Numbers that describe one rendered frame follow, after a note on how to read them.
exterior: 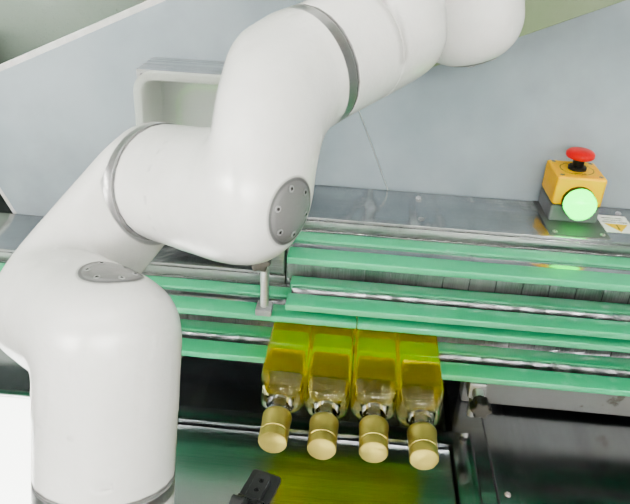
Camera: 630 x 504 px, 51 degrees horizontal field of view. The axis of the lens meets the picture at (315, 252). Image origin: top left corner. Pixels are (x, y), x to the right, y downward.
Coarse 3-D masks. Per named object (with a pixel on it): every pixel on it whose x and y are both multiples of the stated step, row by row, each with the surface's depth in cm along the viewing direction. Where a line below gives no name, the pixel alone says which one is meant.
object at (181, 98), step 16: (144, 80) 90; (160, 80) 90; (176, 80) 90; (192, 80) 90; (208, 80) 89; (144, 96) 92; (160, 96) 98; (176, 96) 98; (192, 96) 98; (208, 96) 98; (144, 112) 93; (160, 112) 99; (176, 112) 99; (192, 112) 99; (208, 112) 99
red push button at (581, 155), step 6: (570, 150) 95; (576, 150) 94; (582, 150) 94; (588, 150) 95; (570, 156) 94; (576, 156) 94; (582, 156) 93; (588, 156) 93; (594, 156) 94; (576, 162) 95; (582, 162) 95
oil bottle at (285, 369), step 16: (272, 336) 90; (288, 336) 90; (304, 336) 90; (272, 352) 87; (288, 352) 87; (304, 352) 87; (272, 368) 84; (288, 368) 84; (304, 368) 85; (272, 384) 82; (288, 384) 82; (304, 384) 83
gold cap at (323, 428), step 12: (312, 420) 79; (324, 420) 78; (336, 420) 79; (312, 432) 77; (324, 432) 76; (336, 432) 78; (312, 444) 76; (324, 444) 76; (336, 444) 77; (312, 456) 77; (324, 456) 77
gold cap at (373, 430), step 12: (372, 420) 78; (384, 420) 79; (360, 432) 78; (372, 432) 76; (384, 432) 77; (360, 444) 76; (372, 444) 75; (384, 444) 75; (372, 456) 76; (384, 456) 76
